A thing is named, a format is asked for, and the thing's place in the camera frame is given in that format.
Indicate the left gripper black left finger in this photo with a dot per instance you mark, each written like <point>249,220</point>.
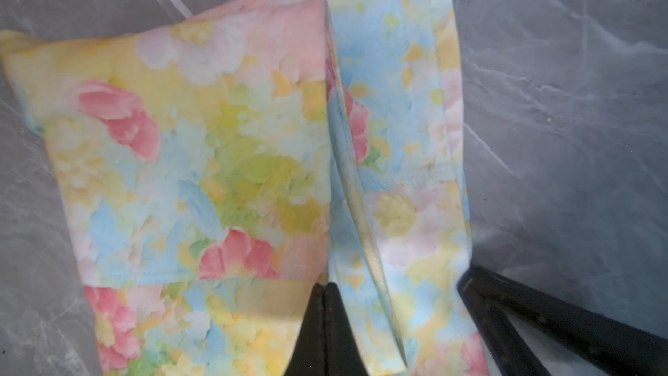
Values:
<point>309,355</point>

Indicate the pastel floral skirt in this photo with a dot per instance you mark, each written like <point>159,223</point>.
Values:
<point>213,171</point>

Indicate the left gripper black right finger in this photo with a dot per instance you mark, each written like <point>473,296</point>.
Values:
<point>342,357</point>

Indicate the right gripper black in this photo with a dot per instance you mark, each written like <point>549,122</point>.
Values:
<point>612,346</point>

